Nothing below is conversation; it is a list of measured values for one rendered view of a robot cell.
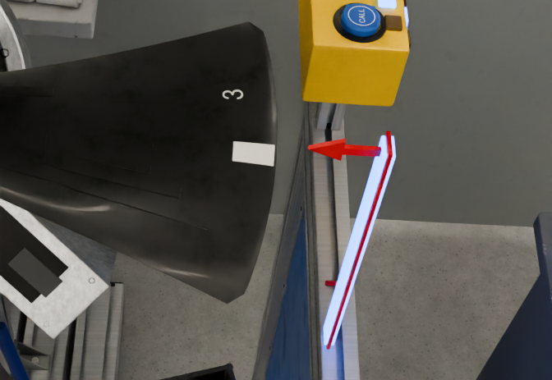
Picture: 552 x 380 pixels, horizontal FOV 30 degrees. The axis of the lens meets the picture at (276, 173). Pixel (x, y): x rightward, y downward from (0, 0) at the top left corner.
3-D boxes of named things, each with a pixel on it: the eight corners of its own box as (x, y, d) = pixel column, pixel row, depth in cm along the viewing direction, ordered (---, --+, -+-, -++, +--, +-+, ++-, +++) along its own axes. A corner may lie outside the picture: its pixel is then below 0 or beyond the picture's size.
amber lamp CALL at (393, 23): (383, 18, 106) (384, 14, 105) (400, 19, 106) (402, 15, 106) (384, 30, 105) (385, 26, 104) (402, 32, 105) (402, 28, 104)
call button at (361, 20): (338, 11, 107) (341, -1, 105) (376, 14, 107) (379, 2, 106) (340, 39, 104) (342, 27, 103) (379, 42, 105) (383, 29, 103)
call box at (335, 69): (296, 6, 120) (307, -65, 112) (380, 11, 121) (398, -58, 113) (299, 111, 111) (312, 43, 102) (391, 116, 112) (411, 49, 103)
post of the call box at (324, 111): (315, 110, 126) (329, 39, 116) (338, 112, 126) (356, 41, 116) (315, 129, 124) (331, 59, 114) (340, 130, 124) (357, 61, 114)
